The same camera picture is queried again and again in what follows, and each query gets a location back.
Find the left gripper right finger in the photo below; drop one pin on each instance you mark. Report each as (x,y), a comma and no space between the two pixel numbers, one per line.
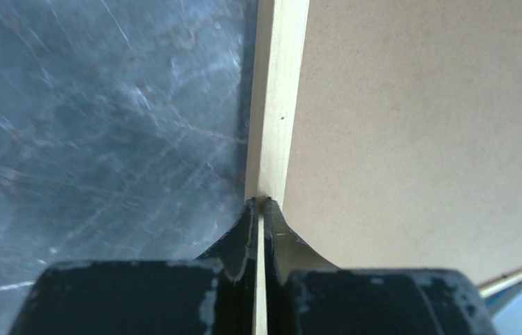
(306,294)

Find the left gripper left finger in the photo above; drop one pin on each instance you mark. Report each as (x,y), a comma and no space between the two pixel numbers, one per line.
(211,294)

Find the brown frame backing board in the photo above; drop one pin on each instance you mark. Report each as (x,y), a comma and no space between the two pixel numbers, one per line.
(407,141)

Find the wooden picture frame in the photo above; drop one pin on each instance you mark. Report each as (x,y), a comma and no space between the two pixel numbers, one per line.
(281,34)

